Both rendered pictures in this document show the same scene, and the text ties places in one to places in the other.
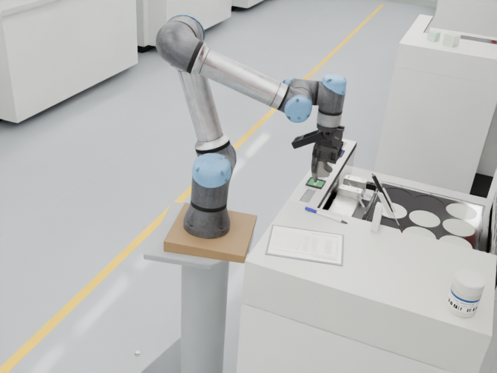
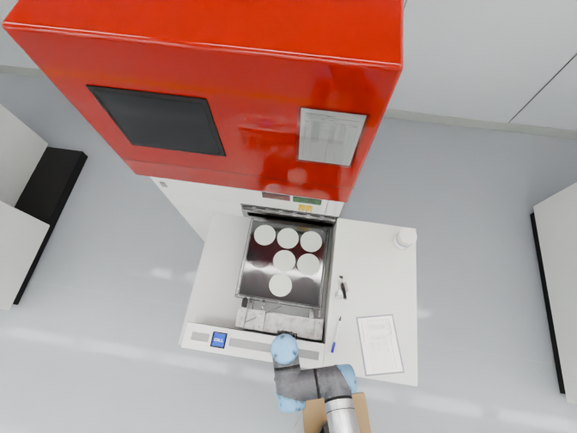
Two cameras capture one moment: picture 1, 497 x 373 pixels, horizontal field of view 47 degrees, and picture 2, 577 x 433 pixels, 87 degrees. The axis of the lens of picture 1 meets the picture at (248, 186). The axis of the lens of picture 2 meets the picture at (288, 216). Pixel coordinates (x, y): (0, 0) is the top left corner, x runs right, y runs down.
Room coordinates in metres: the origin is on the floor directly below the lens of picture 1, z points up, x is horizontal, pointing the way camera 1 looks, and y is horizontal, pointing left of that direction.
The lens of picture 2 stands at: (1.66, -0.25, 2.24)
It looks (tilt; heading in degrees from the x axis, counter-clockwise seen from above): 67 degrees down; 258
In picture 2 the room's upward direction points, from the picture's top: straight up
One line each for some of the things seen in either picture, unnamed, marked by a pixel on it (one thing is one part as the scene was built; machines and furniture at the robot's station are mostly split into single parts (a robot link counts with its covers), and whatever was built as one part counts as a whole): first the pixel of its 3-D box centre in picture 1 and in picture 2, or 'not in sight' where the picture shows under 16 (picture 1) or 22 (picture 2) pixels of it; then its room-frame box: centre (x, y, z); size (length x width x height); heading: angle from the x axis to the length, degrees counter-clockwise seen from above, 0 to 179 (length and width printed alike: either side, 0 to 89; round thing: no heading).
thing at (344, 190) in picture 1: (350, 192); (260, 320); (1.76, -0.36, 0.89); 0.08 x 0.03 x 0.03; 70
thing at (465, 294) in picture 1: (465, 293); (403, 239); (1.10, -0.54, 1.01); 0.07 x 0.07 x 0.10
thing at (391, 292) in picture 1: (370, 278); (368, 295); (1.28, -0.36, 0.89); 0.62 x 0.35 x 0.14; 70
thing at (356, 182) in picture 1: (355, 181); (241, 317); (1.83, -0.38, 0.89); 0.08 x 0.03 x 0.03; 70
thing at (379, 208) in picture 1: (384, 212); (341, 289); (1.42, -0.40, 1.03); 0.06 x 0.04 x 0.13; 70
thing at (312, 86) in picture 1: (299, 93); (295, 387); (1.67, -0.13, 1.28); 0.11 x 0.11 x 0.08; 86
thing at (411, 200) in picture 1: (424, 219); (284, 260); (1.61, -0.58, 0.90); 0.34 x 0.34 x 0.01; 70
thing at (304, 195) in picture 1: (323, 185); (254, 345); (1.80, -0.27, 0.89); 0.55 x 0.09 x 0.14; 160
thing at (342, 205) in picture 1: (343, 209); (278, 323); (1.69, -0.33, 0.87); 0.36 x 0.08 x 0.03; 160
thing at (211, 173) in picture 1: (211, 179); not in sight; (1.56, 0.12, 1.01); 0.13 x 0.12 x 0.14; 176
